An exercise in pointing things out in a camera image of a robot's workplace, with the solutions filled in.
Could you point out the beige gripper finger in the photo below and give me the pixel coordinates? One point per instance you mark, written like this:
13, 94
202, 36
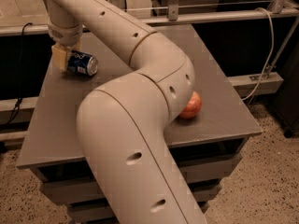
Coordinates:
61, 55

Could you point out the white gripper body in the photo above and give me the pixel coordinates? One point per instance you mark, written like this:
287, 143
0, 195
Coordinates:
65, 34

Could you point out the blue pepsi can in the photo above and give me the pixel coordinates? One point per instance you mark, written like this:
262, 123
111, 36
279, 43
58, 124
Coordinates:
82, 63

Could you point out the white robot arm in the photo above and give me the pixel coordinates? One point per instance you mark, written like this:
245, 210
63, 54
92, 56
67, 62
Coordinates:
120, 124

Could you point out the metal railing bar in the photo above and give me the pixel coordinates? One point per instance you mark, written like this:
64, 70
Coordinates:
242, 15

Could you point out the top grey drawer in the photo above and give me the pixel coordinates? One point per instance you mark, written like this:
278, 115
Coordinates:
86, 189

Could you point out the red apple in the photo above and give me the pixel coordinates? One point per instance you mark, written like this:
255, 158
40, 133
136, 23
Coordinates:
192, 108

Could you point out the middle grey drawer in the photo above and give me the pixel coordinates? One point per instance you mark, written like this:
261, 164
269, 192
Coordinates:
99, 212

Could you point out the grey drawer cabinet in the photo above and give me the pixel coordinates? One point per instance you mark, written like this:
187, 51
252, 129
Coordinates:
224, 124

